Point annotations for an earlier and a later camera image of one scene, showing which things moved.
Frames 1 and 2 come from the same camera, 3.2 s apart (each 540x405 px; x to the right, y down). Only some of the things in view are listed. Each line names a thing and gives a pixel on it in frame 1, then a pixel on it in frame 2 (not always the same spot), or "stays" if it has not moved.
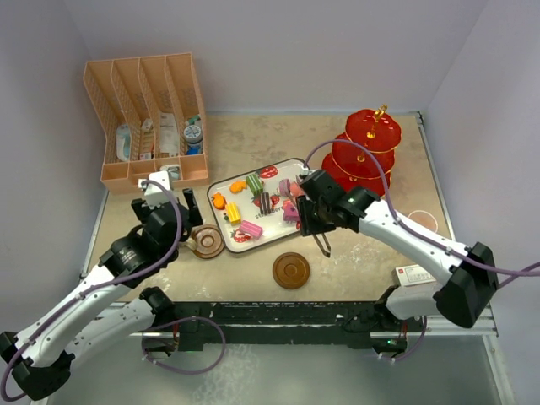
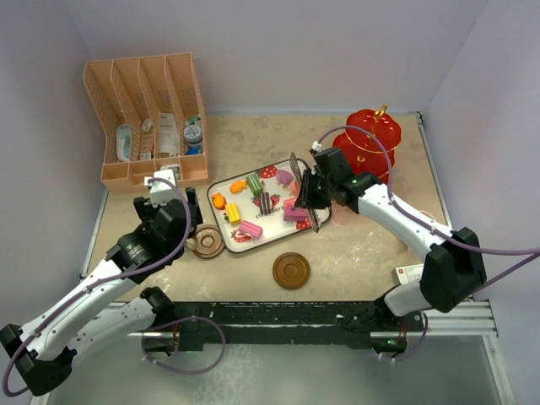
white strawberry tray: (256, 207) stays
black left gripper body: (142, 209) stays
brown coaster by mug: (209, 241) stays
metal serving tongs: (327, 253) → (299, 174)
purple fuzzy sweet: (284, 187) → (284, 176)
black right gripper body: (313, 217) → (316, 191)
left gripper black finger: (195, 215) stays
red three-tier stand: (353, 166) stays
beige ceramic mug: (191, 244) stays
